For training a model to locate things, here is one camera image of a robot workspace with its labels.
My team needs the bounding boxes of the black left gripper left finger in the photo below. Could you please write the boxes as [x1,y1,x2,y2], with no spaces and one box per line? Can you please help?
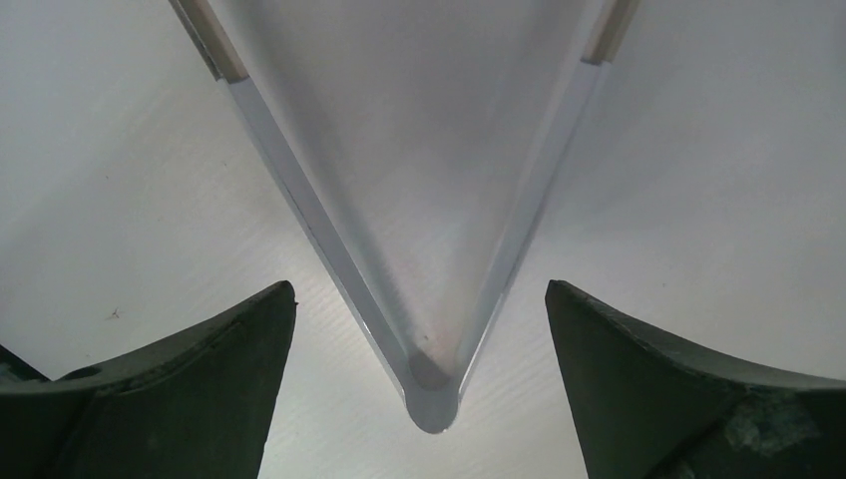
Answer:
[1,281,297,478]

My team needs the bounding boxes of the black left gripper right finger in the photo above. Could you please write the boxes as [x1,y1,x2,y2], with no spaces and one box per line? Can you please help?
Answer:
[545,280,845,478]

